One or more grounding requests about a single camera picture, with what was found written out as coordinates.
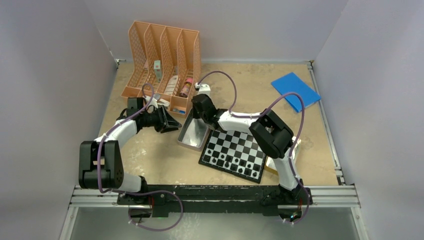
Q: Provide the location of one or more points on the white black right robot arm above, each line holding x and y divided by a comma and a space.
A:
273, 135

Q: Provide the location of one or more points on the blue notebook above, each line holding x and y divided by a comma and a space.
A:
292, 83

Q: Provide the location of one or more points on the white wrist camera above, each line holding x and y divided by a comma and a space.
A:
202, 88
157, 101

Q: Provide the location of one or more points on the aluminium frame rail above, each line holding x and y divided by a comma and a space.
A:
336, 212

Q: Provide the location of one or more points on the black white chess board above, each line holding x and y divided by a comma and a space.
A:
234, 152

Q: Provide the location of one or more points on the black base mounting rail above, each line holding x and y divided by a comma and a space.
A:
268, 200

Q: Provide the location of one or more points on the orange plastic file organizer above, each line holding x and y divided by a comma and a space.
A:
180, 54

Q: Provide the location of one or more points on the pink metal tin box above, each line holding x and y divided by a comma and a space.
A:
194, 133

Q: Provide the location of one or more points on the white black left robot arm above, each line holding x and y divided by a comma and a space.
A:
100, 160

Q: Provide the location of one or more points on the green white small box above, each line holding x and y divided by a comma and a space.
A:
157, 68

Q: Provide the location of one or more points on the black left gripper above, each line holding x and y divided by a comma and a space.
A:
165, 122

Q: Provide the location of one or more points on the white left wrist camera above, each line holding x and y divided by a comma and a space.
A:
157, 101

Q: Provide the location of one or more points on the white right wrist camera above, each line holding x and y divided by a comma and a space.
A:
202, 88

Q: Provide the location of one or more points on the pink capped small bottle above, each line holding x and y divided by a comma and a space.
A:
185, 90

